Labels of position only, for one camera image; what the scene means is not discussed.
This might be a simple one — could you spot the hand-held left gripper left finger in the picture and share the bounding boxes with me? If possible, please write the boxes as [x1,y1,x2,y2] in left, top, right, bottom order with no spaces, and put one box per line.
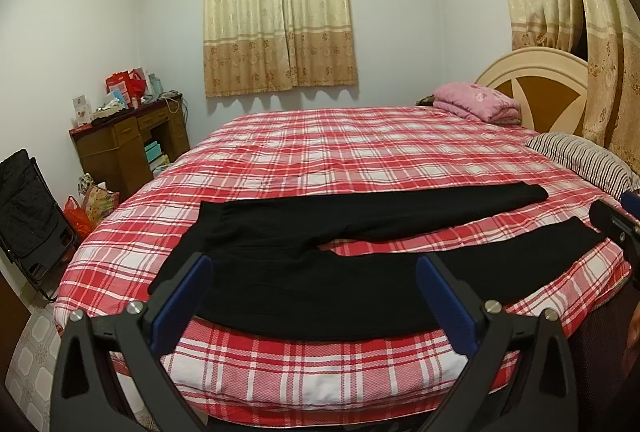
[50,253,214,432]

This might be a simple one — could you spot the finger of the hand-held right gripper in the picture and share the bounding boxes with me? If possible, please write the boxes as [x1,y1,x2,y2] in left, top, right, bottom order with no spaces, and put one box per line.
[589,199,638,239]

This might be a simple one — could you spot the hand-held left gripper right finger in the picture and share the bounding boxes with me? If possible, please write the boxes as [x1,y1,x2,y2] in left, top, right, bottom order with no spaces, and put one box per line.
[416,254,581,432]

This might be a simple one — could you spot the black pants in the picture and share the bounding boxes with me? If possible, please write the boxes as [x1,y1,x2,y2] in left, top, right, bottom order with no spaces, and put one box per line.
[148,182,608,343]

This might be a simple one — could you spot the striped pillow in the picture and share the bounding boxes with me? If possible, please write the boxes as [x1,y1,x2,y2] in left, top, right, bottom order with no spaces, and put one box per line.
[525,133,640,200]

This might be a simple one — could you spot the dark mesh cloth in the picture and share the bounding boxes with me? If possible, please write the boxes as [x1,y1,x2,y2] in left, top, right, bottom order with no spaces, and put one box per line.
[570,289,640,432]

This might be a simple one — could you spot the floral shopping bag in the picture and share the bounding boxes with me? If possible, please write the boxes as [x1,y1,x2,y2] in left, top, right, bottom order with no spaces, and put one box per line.
[77,173,121,225]

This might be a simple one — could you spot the orange plastic bag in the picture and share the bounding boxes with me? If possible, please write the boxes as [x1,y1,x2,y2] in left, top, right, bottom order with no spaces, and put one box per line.
[62,196,96,240]

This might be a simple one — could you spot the cream wooden headboard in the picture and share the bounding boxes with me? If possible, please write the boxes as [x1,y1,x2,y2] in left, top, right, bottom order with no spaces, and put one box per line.
[472,46,591,140]

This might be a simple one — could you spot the brown wooden desk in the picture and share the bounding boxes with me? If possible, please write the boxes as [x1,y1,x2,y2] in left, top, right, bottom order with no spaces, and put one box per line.
[69,98,192,203]

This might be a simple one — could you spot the brown wooden door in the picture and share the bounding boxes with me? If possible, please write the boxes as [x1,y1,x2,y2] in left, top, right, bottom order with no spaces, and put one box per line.
[0,269,32,375]

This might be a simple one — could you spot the folded pink blanket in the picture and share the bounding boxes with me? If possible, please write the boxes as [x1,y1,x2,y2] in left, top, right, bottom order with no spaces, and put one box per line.
[432,82,522,125]

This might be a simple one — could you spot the black folding chair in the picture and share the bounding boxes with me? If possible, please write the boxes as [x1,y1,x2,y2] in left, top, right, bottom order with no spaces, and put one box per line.
[0,149,81,303]

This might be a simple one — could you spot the red plaid bedsheet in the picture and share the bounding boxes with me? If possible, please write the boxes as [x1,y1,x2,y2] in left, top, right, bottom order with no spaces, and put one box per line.
[52,106,633,415]

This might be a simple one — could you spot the white picture box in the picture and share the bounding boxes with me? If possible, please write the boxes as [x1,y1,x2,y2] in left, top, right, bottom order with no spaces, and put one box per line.
[72,94,94,127]

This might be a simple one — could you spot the red gift bag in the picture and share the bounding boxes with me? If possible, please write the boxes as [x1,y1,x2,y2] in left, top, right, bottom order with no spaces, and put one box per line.
[105,69,148,110]

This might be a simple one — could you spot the beige patterned window curtain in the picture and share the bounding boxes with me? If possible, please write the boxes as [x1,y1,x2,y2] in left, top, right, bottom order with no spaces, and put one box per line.
[202,0,360,100]

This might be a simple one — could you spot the white cable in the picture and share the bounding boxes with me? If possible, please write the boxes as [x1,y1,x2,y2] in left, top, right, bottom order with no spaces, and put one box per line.
[160,92,189,119]

